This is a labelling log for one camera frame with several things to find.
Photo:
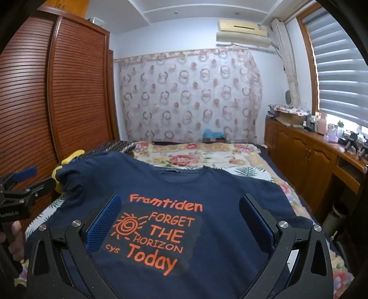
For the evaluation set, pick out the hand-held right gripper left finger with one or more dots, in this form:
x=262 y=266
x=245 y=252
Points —
x=103 y=224

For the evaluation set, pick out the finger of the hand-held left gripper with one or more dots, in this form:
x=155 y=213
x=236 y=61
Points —
x=40 y=187
x=27 y=173

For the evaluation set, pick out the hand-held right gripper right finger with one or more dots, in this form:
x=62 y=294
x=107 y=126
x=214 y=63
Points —
x=258 y=224

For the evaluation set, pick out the navy printed t-shirt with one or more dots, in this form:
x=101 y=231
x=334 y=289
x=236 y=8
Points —
x=184 y=187

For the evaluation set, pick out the person's left hand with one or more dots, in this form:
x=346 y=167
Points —
x=16 y=238

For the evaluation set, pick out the yellow plush toy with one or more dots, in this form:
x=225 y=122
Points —
x=73 y=156

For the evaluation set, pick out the grey thermos bottle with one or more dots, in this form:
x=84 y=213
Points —
x=336 y=221

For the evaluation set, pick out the dark beaded cushion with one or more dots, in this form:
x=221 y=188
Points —
x=115 y=146

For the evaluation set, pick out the wooden sideboard cabinet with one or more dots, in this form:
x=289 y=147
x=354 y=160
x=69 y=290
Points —
x=302 y=149

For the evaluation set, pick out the floral blanket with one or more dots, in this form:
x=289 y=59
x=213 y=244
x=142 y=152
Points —
x=201 y=156

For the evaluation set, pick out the wooden louvered wardrobe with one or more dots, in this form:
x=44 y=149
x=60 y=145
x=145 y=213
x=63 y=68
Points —
x=72 y=86

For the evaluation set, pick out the blue crumpled cloth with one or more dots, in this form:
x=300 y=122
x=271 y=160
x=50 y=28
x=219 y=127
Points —
x=212 y=135

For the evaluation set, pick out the cardboard box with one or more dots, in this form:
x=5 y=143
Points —
x=287 y=118

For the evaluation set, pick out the purple bag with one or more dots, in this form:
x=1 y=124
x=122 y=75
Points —
x=331 y=135

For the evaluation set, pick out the pink bottle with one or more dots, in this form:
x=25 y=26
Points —
x=322 y=123

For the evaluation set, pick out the black tripod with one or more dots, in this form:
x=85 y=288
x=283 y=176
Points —
x=355 y=141

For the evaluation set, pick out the round green fan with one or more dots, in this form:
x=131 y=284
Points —
x=288 y=97

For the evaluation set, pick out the tied beige curtain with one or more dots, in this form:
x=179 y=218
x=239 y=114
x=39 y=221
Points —
x=290 y=72

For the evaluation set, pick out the small box on wardrobe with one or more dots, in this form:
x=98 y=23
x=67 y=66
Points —
x=96 y=20

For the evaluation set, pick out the striped window blind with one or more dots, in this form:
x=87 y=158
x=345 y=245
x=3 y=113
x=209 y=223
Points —
x=339 y=72

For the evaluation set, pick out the beige air conditioner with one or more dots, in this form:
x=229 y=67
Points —
x=244 y=31

